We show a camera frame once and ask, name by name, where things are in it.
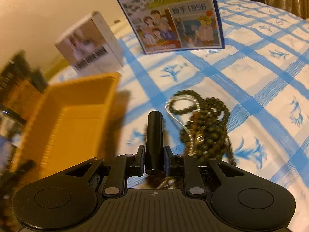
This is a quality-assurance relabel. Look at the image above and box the black cylindrical tube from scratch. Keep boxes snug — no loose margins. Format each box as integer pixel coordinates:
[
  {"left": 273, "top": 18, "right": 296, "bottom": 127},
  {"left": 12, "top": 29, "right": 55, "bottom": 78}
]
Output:
[{"left": 144, "top": 111, "right": 164, "bottom": 175}]

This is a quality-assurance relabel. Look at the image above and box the white pearl necklace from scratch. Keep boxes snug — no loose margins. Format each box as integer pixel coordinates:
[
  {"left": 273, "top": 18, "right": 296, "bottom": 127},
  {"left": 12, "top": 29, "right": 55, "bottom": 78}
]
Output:
[{"left": 165, "top": 94, "right": 202, "bottom": 156}]

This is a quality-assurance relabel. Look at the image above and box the dark green bead necklace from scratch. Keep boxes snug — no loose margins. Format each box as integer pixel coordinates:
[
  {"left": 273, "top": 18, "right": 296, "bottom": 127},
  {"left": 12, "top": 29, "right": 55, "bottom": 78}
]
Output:
[{"left": 168, "top": 89, "right": 237, "bottom": 166}]

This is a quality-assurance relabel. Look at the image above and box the yellow plastic tray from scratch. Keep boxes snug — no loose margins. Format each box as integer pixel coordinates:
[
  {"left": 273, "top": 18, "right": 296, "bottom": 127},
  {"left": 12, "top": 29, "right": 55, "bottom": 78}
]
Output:
[{"left": 10, "top": 72, "right": 121, "bottom": 183}]

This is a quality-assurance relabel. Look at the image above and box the white humidifier box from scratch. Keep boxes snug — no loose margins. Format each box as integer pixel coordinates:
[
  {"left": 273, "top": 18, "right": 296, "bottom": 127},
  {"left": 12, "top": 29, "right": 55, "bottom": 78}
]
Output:
[{"left": 54, "top": 11, "right": 123, "bottom": 77}]

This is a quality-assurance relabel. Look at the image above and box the blue checked tablecloth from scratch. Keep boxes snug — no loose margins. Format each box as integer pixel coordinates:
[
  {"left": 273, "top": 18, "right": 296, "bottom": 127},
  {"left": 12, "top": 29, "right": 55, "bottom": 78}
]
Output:
[{"left": 114, "top": 0, "right": 308, "bottom": 231}]

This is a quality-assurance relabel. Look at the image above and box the orange middle instant rice bowl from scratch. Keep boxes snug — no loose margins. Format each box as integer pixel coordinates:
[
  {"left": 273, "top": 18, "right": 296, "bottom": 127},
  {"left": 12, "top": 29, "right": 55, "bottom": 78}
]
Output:
[{"left": 1, "top": 69, "right": 48, "bottom": 124}]

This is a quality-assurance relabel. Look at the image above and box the blue milk carton box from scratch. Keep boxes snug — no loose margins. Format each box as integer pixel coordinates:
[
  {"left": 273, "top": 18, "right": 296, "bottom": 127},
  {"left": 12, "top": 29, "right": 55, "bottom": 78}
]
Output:
[{"left": 117, "top": 0, "right": 225, "bottom": 54}]

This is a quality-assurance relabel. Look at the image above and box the black top instant rice bowl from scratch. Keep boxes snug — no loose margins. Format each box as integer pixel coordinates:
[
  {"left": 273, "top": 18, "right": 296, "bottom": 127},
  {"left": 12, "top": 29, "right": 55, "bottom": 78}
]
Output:
[{"left": 1, "top": 50, "right": 31, "bottom": 106}]

